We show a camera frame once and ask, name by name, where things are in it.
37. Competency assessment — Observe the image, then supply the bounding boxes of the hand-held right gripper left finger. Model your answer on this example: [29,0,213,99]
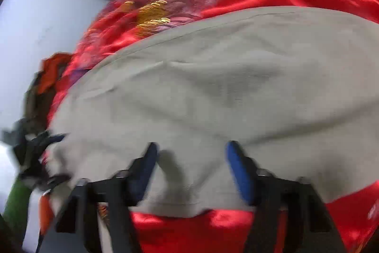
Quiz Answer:
[55,142,159,253]

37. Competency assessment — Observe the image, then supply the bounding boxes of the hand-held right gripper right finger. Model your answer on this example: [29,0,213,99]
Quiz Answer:
[225,140,347,253]

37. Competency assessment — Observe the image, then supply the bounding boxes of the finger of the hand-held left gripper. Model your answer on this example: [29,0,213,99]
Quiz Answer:
[46,174,72,189]
[44,133,68,147]

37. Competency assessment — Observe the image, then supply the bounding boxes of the beige pants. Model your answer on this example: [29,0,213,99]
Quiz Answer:
[47,5,379,219]

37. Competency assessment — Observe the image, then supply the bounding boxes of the person's left forearm green sleeve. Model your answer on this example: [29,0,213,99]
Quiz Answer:
[3,176,32,242]

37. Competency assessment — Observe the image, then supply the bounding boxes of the olive green jacket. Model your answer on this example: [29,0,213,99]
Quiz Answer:
[24,72,64,135]

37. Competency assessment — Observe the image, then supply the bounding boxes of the person's orange fleece garment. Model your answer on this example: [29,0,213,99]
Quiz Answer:
[38,197,57,236]

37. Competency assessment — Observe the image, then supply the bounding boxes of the orange cloth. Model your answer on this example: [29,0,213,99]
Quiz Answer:
[37,53,74,95]

